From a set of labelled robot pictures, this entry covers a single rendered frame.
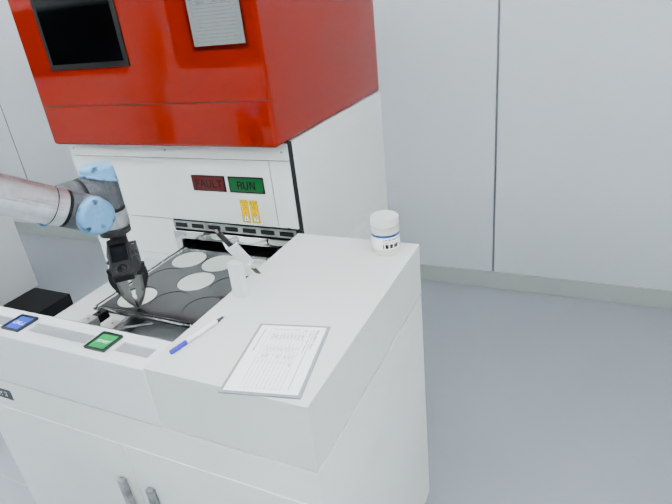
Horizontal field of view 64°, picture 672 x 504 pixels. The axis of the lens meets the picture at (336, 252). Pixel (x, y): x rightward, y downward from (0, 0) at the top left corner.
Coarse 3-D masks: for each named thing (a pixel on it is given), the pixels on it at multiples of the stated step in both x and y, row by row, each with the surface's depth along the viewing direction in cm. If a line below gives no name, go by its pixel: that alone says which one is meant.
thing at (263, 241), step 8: (176, 232) 170; (184, 232) 169; (192, 232) 167; (200, 232) 166; (208, 232) 165; (176, 240) 172; (184, 240) 172; (208, 240) 166; (216, 240) 164; (232, 240) 162; (240, 240) 160; (248, 240) 159; (256, 240) 158; (264, 240) 156; (272, 240) 155; (280, 240) 154; (288, 240) 153
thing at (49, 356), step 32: (0, 320) 126; (64, 320) 122; (0, 352) 122; (32, 352) 116; (64, 352) 111; (96, 352) 109; (128, 352) 108; (160, 352) 106; (32, 384) 123; (64, 384) 117; (96, 384) 111; (128, 384) 106
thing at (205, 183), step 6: (198, 180) 158; (204, 180) 157; (210, 180) 156; (216, 180) 155; (222, 180) 154; (198, 186) 159; (204, 186) 158; (210, 186) 157; (216, 186) 156; (222, 186) 155
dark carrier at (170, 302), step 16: (176, 256) 162; (208, 256) 159; (256, 256) 156; (160, 272) 153; (176, 272) 152; (192, 272) 151; (208, 272) 150; (224, 272) 149; (160, 288) 144; (176, 288) 143; (208, 288) 141; (224, 288) 141; (112, 304) 139; (144, 304) 137; (160, 304) 137; (176, 304) 136; (192, 304) 135; (208, 304) 134; (192, 320) 128
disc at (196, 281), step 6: (186, 276) 149; (192, 276) 149; (198, 276) 148; (204, 276) 148; (210, 276) 148; (180, 282) 146; (186, 282) 146; (192, 282) 146; (198, 282) 145; (204, 282) 145; (210, 282) 144; (180, 288) 143; (186, 288) 143; (192, 288) 142; (198, 288) 142
